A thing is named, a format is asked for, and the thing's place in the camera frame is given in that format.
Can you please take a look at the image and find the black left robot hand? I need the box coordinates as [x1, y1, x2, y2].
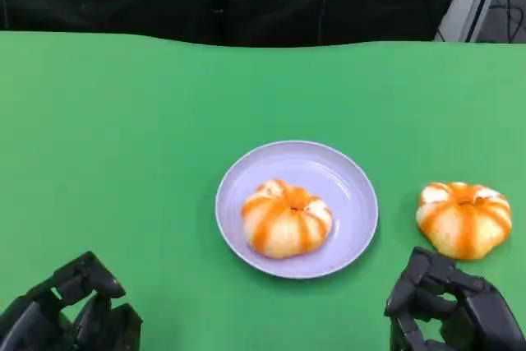
[0, 251, 144, 351]

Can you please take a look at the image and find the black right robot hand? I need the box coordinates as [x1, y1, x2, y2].
[384, 246, 525, 351]

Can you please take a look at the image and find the orange and white bread roll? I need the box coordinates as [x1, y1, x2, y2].
[241, 179, 333, 259]
[415, 181, 513, 261]

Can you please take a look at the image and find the lilac plate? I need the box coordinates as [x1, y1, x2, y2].
[215, 140, 379, 279]

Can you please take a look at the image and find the green table cloth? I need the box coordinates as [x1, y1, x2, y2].
[0, 30, 526, 351]

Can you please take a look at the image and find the black floor cable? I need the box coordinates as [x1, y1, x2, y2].
[488, 0, 526, 44]

